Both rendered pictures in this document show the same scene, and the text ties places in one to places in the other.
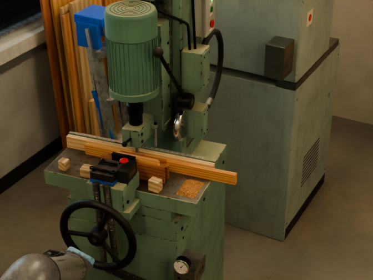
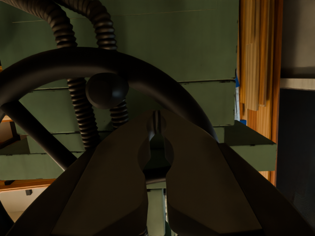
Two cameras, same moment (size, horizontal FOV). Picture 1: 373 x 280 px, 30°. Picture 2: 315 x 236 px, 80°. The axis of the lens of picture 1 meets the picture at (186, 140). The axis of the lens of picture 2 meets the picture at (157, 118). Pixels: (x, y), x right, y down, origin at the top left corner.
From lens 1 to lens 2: 2.40 m
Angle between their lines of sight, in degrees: 49
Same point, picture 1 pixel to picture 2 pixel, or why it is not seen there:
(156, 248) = not seen: hidden behind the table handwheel
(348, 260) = not seen: outside the picture
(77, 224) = (216, 65)
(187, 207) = (5, 170)
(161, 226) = (41, 119)
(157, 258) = (35, 38)
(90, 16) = not seen: hidden behind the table
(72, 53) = (260, 77)
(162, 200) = (48, 171)
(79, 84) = (259, 53)
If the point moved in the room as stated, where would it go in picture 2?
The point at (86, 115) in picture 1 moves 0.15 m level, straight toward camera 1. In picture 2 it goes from (257, 28) to (255, 24)
